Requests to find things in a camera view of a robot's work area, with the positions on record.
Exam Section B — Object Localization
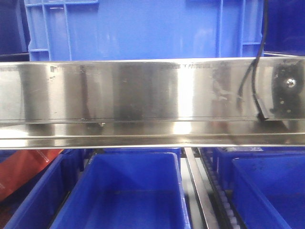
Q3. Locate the stainless steel shelf beam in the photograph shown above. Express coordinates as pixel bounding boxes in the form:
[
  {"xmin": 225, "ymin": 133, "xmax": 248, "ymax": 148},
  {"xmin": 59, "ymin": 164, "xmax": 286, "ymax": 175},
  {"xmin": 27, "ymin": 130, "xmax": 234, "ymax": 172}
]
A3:
[{"xmin": 0, "ymin": 56, "xmax": 305, "ymax": 149}]

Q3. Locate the blue bin behind right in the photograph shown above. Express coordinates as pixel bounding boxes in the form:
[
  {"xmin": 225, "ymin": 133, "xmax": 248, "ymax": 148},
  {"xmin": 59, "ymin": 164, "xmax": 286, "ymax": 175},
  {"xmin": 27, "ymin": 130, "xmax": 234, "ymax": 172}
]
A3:
[{"xmin": 213, "ymin": 146, "xmax": 305, "ymax": 190}]

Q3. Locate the blue bin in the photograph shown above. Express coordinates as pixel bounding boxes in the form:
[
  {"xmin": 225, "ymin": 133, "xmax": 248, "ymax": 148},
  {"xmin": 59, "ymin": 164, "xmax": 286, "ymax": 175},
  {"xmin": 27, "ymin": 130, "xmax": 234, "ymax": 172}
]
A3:
[
  {"xmin": 0, "ymin": 149, "xmax": 85, "ymax": 229},
  {"xmin": 213, "ymin": 146, "xmax": 305, "ymax": 190},
  {"xmin": 232, "ymin": 155, "xmax": 305, "ymax": 229},
  {"xmin": 51, "ymin": 153, "xmax": 191, "ymax": 229}
]

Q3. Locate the blue bin lower centre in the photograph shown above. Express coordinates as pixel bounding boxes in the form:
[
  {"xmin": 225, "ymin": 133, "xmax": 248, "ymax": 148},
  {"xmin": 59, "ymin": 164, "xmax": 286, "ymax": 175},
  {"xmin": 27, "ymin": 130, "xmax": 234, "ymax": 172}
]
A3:
[{"xmin": 51, "ymin": 153, "xmax": 191, "ymax": 229}]

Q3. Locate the large blue crate upper shelf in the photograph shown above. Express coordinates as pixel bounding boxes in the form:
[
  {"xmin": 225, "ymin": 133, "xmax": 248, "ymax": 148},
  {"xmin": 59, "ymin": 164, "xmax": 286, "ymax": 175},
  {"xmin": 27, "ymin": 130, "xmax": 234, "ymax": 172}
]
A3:
[{"xmin": 24, "ymin": 0, "xmax": 263, "ymax": 61}]

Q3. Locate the blue bin lower right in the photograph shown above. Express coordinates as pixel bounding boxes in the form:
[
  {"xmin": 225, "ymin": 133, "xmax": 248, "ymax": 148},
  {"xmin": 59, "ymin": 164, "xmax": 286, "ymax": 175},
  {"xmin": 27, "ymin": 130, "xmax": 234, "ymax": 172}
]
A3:
[{"xmin": 232, "ymin": 155, "xmax": 305, "ymax": 229}]

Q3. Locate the shelf bolt on beam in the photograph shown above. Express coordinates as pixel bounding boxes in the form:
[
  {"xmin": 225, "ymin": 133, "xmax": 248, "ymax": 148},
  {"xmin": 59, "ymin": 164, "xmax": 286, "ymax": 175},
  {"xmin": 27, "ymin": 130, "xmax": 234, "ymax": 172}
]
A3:
[{"xmin": 285, "ymin": 78, "xmax": 296, "ymax": 88}]

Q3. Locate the red bag in bin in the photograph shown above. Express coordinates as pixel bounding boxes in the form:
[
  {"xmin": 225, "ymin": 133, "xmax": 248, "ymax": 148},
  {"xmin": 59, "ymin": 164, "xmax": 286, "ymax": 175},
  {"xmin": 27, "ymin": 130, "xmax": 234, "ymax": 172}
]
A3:
[{"xmin": 0, "ymin": 149, "xmax": 63, "ymax": 201}]

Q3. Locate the blue bin lower left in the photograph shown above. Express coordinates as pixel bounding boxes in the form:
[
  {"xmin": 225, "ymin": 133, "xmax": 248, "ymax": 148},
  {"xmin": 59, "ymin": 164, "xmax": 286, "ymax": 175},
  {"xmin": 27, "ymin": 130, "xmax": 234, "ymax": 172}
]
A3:
[{"xmin": 0, "ymin": 149, "xmax": 85, "ymax": 229}]

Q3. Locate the black roller track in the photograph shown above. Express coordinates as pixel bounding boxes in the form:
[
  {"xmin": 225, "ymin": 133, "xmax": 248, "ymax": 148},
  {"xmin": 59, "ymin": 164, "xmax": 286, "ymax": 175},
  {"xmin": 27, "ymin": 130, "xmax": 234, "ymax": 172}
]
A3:
[{"xmin": 198, "ymin": 147, "xmax": 246, "ymax": 229}]

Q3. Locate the dark blue crate upper right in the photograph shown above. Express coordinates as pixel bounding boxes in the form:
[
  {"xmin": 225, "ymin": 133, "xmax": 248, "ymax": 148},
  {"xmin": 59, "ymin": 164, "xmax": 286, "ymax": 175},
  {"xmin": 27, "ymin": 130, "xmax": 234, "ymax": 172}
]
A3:
[{"xmin": 264, "ymin": 0, "xmax": 305, "ymax": 56}]

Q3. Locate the dark blue crate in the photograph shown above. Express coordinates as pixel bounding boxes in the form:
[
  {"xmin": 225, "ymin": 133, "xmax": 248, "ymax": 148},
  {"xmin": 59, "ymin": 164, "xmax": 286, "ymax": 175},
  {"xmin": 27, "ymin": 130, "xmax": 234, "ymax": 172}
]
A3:
[
  {"xmin": 264, "ymin": 0, "xmax": 305, "ymax": 56},
  {"xmin": 0, "ymin": 0, "xmax": 30, "ymax": 62}
]

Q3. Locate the dark blue crate upper left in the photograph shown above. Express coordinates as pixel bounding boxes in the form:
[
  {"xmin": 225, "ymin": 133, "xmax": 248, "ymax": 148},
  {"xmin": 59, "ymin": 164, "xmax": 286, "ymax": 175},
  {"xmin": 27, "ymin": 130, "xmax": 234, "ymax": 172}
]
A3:
[{"xmin": 0, "ymin": 0, "xmax": 30, "ymax": 62}]

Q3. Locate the steel divider rail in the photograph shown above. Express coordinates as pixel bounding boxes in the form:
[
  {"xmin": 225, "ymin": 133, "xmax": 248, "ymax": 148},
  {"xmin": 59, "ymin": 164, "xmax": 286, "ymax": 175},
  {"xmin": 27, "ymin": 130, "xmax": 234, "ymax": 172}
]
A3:
[{"xmin": 184, "ymin": 147, "xmax": 220, "ymax": 229}]

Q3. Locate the black cable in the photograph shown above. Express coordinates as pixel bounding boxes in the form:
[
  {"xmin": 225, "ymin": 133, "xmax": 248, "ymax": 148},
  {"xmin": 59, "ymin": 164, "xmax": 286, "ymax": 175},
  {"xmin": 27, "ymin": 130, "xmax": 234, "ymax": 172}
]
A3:
[{"xmin": 235, "ymin": 0, "xmax": 269, "ymax": 121}]

